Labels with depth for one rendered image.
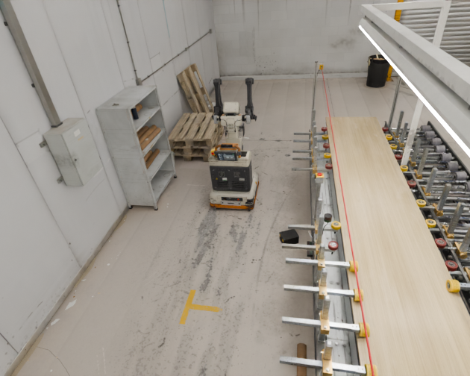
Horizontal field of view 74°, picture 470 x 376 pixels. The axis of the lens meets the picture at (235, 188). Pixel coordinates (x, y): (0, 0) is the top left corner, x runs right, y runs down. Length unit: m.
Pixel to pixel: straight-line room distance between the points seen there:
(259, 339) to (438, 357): 1.50
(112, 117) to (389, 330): 3.54
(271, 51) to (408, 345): 8.65
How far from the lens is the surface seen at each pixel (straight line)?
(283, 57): 9.90
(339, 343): 2.54
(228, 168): 4.13
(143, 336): 3.42
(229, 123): 4.21
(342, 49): 9.92
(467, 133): 1.16
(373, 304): 2.42
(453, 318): 2.54
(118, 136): 4.27
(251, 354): 3.15
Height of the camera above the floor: 2.80
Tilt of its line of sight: 35 degrees down
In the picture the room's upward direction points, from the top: 5 degrees counter-clockwise
